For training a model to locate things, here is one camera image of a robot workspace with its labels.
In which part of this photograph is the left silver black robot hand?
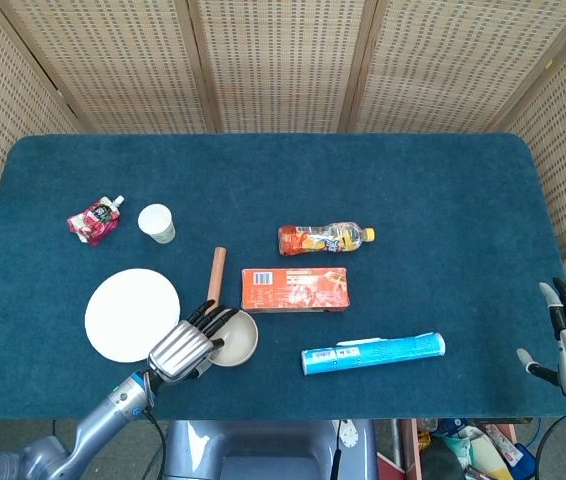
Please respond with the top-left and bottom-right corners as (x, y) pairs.
(147, 299), (240, 384)

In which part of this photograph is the beige bowl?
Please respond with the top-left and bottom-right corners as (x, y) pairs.
(207, 309), (260, 368)

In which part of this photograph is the white paper cup green print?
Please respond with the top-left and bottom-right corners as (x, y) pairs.
(137, 203), (177, 245)

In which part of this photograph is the white round plate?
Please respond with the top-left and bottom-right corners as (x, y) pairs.
(84, 268), (182, 364)

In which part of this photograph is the wooden rolling pin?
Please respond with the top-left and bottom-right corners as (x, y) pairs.
(206, 246), (228, 309)

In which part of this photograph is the grey robot torso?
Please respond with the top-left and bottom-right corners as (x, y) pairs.
(162, 419), (379, 480)

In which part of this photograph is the orange snack box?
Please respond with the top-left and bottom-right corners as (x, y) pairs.
(240, 267), (351, 314)

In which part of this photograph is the red juice pouch white cap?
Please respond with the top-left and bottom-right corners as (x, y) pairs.
(66, 195), (125, 248)

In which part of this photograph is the orange juice bottle yellow cap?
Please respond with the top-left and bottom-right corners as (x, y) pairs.
(277, 222), (377, 257)

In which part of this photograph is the white oval tag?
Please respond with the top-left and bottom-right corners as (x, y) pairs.
(338, 419), (359, 449)

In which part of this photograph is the blue cling film roll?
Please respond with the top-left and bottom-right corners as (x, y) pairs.
(301, 332), (447, 377)

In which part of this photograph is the teal carpet table mat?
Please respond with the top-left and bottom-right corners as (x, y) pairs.
(0, 132), (566, 421)

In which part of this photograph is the woven bamboo folding screen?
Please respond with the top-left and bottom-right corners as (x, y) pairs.
(0, 0), (566, 301)

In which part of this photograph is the black cable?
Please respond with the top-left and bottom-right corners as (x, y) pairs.
(534, 409), (566, 480)
(141, 407), (169, 480)

